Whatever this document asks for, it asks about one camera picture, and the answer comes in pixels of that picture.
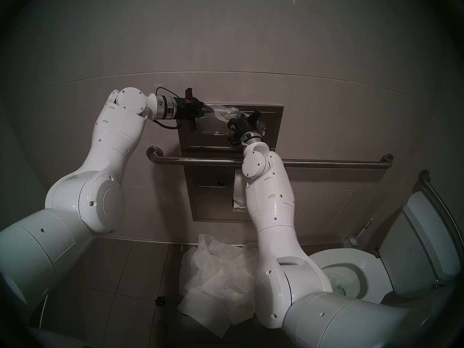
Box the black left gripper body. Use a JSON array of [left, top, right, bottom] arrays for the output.
[[176, 87, 203, 131]]

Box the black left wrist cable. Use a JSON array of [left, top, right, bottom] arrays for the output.
[[152, 86, 183, 130]]

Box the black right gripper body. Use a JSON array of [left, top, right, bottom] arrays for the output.
[[227, 118, 260, 145]]

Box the white toilet brush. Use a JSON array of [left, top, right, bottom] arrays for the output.
[[344, 217, 374, 247]]

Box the white toilet seat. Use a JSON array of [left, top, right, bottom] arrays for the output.
[[308, 249, 385, 302]]

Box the pile of paper seat covers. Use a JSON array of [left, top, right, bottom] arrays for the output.
[[177, 234, 260, 339]]

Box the long steel grab bar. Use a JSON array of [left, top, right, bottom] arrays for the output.
[[146, 146, 394, 169]]

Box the short steel grab bar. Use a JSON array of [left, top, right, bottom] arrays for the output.
[[417, 170, 464, 243]]

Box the stainless steel wall dispenser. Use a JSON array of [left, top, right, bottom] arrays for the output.
[[174, 103, 284, 223]]

